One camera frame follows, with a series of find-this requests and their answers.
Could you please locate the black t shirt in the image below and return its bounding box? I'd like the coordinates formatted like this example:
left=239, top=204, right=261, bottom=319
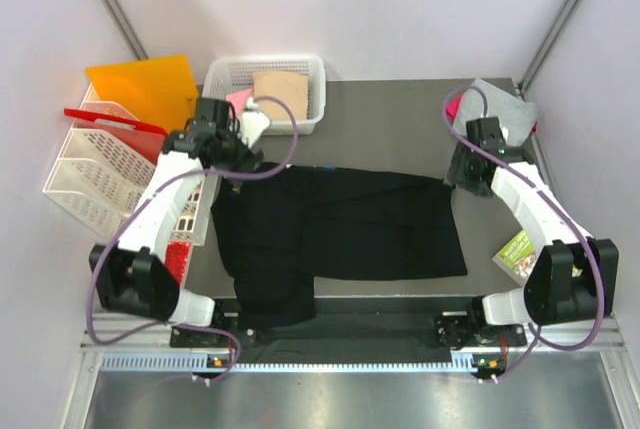
left=211, top=166, right=467, bottom=329

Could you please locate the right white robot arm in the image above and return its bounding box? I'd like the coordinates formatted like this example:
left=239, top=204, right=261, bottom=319
left=447, top=117, right=619, bottom=351

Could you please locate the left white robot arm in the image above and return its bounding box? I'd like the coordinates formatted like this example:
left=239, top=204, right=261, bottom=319
left=89, top=97, right=271, bottom=346

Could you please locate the pink item in basket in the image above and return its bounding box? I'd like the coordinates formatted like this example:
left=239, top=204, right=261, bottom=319
left=226, top=88, right=253, bottom=112

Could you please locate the folded pink t shirt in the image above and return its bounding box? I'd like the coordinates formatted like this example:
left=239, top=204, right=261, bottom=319
left=445, top=94, right=462, bottom=122

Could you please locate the folded grey t shirt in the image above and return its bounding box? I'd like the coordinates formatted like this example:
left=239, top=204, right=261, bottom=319
left=453, top=79, right=538, bottom=147

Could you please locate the white plastic basket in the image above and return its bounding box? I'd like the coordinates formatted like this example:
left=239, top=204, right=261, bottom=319
left=202, top=55, right=326, bottom=135

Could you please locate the red plastic folder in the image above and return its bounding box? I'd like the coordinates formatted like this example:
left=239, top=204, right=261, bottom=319
left=63, top=108, right=168, bottom=164

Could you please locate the orange plastic folder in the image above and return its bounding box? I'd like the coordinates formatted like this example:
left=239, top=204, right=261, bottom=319
left=85, top=54, right=199, bottom=133

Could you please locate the tan folded t shirt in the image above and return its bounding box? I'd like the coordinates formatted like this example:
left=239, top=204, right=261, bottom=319
left=252, top=71, right=308, bottom=120

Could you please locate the green book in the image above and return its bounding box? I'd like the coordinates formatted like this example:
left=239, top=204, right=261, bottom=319
left=493, top=230, right=537, bottom=286

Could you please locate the red comic book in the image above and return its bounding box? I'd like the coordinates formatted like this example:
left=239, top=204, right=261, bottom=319
left=165, top=241, right=192, bottom=286

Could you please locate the white file rack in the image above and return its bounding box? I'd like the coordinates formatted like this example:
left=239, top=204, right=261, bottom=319
left=42, top=85, right=218, bottom=246

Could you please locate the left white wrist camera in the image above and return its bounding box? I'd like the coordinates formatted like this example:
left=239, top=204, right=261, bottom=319
left=239, top=97, right=271, bottom=149

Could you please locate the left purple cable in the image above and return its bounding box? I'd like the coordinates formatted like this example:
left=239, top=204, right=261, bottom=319
left=83, top=95, right=300, bottom=383

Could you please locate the purple cable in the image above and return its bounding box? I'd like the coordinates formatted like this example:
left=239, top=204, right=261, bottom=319
left=441, top=86, right=606, bottom=383
left=83, top=95, right=300, bottom=383

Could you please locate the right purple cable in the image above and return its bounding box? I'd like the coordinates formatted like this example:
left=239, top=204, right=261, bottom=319
left=441, top=86, right=606, bottom=383

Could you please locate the white slotted cable duct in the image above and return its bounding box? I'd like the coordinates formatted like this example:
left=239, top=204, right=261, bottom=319
left=99, top=352, right=506, bottom=374

